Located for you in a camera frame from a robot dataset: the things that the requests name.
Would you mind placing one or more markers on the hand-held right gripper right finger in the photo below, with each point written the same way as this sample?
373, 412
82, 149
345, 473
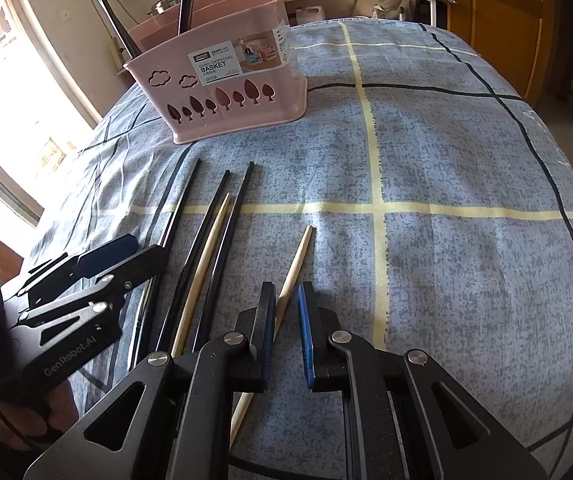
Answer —
306, 340

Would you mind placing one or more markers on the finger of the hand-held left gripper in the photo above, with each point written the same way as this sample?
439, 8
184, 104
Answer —
136, 265
109, 252

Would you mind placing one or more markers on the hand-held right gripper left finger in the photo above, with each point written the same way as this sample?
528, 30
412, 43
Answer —
268, 360

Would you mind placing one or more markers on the wooden chopstick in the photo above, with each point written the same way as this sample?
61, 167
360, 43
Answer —
296, 265
202, 270

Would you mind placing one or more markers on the black chopstick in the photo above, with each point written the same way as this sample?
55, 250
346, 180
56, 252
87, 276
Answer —
122, 42
237, 210
216, 201
131, 42
184, 195

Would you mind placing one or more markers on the pink plastic basket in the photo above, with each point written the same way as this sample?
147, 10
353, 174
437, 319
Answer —
226, 110

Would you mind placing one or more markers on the person's left hand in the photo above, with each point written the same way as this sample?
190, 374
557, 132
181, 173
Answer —
11, 427

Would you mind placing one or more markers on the blue plaid tablecloth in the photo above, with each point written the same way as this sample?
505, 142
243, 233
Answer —
441, 160

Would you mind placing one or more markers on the steel steamer pot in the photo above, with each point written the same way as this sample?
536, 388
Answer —
164, 4

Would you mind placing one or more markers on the white plastic jug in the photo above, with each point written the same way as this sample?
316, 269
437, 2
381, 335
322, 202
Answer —
311, 14

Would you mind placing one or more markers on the wooden door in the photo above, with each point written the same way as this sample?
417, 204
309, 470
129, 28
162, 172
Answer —
506, 20

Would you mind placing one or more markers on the white window frame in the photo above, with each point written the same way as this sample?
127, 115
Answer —
51, 60

